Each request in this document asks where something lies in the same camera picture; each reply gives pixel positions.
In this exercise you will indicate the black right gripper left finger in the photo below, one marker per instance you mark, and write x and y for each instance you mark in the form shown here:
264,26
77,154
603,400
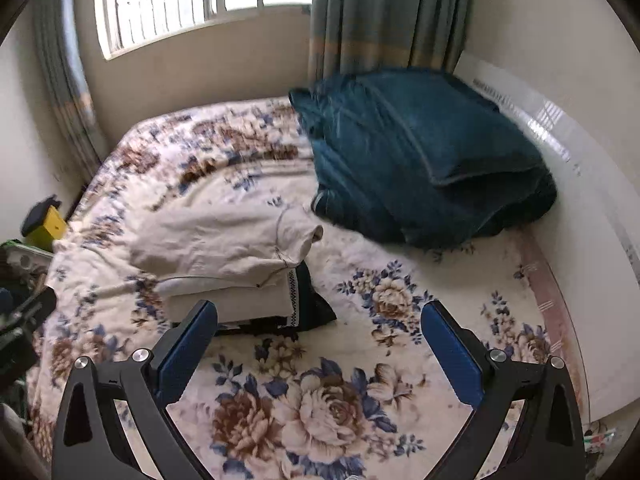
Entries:
89,441

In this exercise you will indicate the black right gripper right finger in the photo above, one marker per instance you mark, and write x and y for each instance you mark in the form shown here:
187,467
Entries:
547,442

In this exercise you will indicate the beige small garment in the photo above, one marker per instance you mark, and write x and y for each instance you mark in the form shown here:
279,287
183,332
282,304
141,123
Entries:
185,249

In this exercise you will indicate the yellow box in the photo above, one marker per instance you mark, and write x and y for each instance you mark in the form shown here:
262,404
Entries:
44,225

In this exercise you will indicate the white bed headboard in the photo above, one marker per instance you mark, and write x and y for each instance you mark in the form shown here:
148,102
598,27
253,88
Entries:
590,237

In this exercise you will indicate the white folded garment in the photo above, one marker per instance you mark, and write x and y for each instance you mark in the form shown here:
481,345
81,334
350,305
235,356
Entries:
234,302

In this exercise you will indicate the black folded garment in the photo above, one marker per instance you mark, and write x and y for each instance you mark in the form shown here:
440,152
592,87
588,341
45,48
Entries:
309,310

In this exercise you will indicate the teal folded quilt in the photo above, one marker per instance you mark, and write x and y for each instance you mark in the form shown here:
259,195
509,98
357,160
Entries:
417,157

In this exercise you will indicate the teal left curtain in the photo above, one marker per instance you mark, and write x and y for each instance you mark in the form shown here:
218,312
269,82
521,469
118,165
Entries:
69,95

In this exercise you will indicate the teal curtain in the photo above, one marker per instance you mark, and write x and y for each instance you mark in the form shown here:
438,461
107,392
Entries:
355,36
69,95

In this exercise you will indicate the teal right curtain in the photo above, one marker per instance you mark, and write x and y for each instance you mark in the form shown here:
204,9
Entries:
355,36

